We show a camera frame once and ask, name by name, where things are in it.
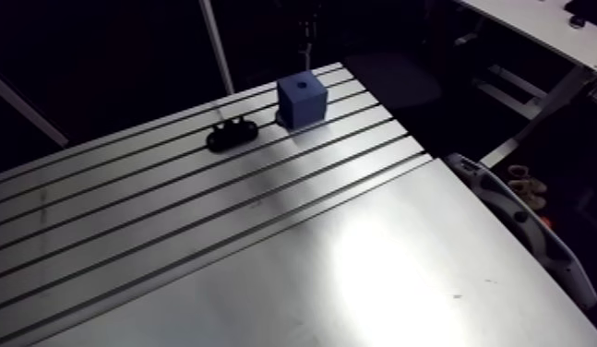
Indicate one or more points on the black oval holder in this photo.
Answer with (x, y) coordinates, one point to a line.
(231, 135)

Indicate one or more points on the white desk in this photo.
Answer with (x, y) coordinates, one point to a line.
(545, 29)

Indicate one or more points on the dark blue-grey block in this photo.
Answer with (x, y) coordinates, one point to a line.
(302, 102)

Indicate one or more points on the pale metal post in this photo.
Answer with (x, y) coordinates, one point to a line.
(24, 109)
(217, 46)

